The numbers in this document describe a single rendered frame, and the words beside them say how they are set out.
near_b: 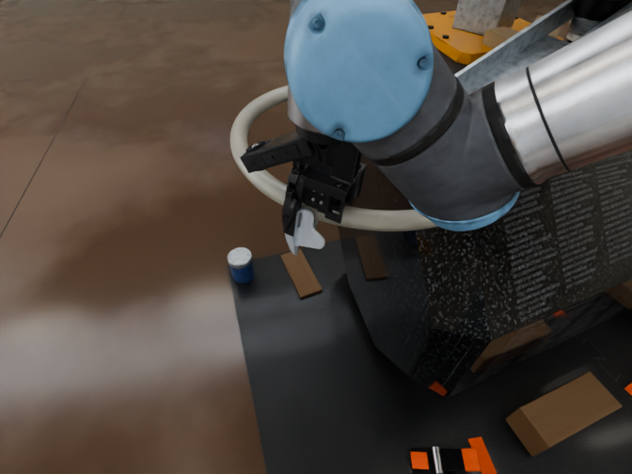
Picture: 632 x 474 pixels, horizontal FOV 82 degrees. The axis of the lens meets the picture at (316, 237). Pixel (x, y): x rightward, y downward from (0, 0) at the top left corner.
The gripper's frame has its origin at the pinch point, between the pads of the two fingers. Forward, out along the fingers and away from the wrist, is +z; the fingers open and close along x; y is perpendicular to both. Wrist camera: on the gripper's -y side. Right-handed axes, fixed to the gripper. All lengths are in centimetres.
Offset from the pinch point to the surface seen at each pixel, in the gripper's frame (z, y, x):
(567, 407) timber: 69, 76, 40
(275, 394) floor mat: 88, -9, 7
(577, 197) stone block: 5, 44, 48
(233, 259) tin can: 75, -50, 42
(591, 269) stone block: 17, 53, 41
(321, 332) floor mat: 86, -5, 35
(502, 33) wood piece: -5, 15, 132
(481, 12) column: -8, 4, 143
